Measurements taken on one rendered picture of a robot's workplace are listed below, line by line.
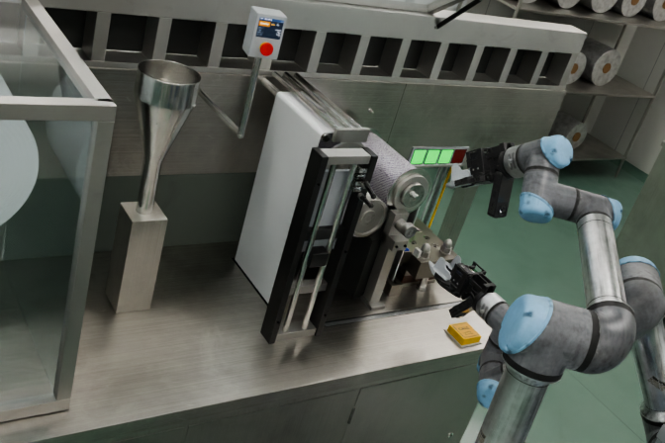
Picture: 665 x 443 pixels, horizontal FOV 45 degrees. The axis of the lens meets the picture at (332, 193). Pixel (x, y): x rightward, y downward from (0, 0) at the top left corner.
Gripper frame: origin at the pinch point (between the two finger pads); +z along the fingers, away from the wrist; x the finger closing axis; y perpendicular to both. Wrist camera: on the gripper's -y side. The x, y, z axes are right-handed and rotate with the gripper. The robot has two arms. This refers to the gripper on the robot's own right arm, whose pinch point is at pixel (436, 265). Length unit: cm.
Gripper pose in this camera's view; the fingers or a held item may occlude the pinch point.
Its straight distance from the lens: 228.5
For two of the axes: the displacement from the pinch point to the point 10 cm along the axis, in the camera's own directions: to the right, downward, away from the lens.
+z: -5.1, -5.1, 7.0
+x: -8.2, 0.4, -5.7
